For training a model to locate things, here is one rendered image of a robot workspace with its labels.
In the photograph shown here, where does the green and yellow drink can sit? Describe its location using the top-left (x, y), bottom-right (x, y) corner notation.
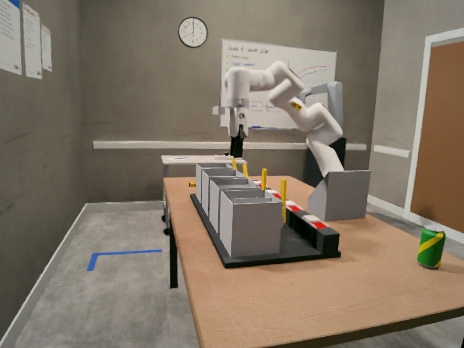
top-left (417, 225), bottom-right (446, 269)

